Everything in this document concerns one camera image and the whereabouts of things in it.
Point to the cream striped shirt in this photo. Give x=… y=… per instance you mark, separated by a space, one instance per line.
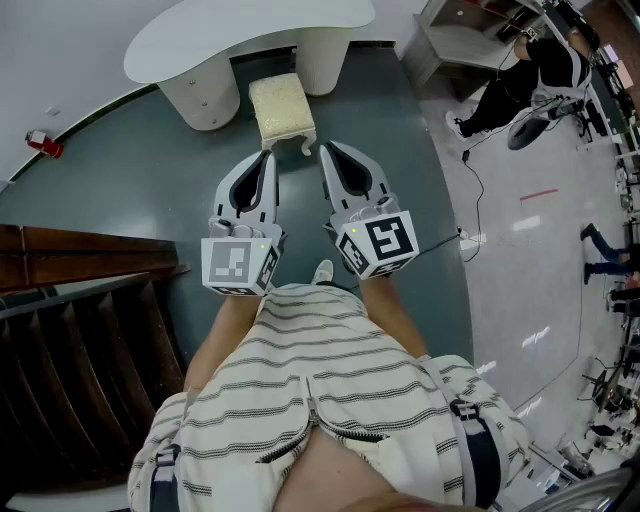
x=300 y=370

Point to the white wall socket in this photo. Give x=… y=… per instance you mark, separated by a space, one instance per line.
x=53 y=111

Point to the red fire extinguisher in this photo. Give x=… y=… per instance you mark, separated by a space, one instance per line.
x=47 y=145

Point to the person's left forearm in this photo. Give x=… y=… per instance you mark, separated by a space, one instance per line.
x=225 y=335

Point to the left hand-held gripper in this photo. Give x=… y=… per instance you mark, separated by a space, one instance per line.
x=230 y=260

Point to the grey shelf cabinet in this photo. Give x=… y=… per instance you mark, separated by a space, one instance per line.
x=450 y=40

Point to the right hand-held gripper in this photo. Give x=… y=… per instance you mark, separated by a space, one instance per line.
x=385 y=240

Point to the person's right white shoe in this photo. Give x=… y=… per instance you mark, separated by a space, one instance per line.
x=322 y=272

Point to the dark wooden chair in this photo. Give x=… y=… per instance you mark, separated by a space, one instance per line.
x=75 y=350

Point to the grey swivel chair base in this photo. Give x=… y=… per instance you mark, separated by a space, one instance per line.
x=527 y=134

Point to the white kidney-shaped desk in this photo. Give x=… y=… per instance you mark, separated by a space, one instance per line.
x=240 y=35

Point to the cream upholstered stool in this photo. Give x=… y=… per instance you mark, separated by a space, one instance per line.
x=280 y=107

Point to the person's right forearm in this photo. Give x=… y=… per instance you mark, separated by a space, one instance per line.
x=390 y=315

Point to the white power strip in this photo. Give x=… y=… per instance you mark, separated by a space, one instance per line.
x=462 y=233

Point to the cluttered white workbench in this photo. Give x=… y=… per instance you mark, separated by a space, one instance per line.
x=615 y=65

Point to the black metal stand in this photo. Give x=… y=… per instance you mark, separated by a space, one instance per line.
x=605 y=385

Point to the red floor tape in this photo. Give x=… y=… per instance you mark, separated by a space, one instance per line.
x=539 y=195

